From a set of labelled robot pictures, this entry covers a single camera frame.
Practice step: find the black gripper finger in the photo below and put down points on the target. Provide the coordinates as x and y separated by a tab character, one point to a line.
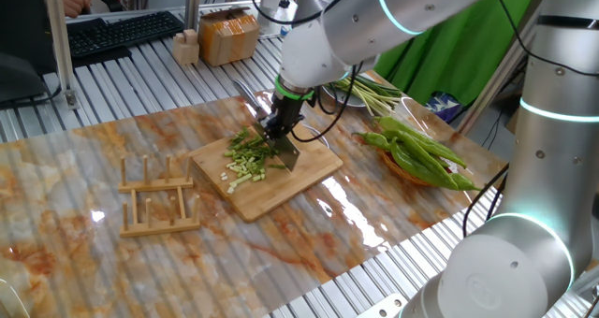
289	130
270	128

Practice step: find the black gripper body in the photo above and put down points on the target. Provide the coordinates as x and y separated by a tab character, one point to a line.
289	110

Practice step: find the steel cleaver knife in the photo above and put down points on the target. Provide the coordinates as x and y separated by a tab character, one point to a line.
290	156

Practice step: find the bamboo cutting board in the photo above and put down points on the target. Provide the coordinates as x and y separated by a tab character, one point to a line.
281	196

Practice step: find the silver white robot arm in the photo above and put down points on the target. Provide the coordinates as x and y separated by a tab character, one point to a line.
309	61

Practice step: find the long cut green garlic piece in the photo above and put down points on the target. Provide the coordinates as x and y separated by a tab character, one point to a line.
242	180

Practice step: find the bunch of green garlic stalks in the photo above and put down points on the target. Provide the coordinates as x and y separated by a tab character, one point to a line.
376	96

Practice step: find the person's bare hand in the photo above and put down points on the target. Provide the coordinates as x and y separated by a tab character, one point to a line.
75	1

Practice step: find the clear glass dish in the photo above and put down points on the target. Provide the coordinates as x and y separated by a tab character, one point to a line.
323	139

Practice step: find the grey round plate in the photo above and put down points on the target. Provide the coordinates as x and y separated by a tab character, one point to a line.
348	101

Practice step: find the long green chili pepper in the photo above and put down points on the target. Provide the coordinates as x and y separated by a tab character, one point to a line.
463	182
426	160
421	140
376	140
404	163

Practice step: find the taped cardboard box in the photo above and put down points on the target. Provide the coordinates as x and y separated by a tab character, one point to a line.
229	39

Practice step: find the woven wicker basket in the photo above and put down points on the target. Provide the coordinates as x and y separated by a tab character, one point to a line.
386	160

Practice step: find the white cylindrical object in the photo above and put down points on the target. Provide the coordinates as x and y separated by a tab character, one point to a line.
271	4

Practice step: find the wooden block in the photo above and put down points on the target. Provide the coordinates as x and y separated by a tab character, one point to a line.
185	51

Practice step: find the wooden peg rack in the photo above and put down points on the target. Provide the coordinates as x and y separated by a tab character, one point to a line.
154	185

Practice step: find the blue patterned bag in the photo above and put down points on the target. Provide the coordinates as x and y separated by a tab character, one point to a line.
442	107

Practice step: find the green cloth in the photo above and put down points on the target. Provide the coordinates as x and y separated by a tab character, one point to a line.
449	65

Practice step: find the black computer keyboard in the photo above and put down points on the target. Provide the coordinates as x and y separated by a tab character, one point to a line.
126	33

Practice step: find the white metal mounting plate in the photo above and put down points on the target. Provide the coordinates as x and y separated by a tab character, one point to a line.
384	308

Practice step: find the open brown cardboard box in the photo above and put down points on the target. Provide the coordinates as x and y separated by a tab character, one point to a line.
513	124

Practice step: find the marble pattern table mat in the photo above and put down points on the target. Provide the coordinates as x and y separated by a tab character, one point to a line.
93	271

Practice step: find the black computer monitor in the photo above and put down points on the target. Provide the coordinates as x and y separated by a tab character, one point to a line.
18	75

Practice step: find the aluminium frame post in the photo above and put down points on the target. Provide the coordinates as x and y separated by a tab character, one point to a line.
61	42
486	93
193	4

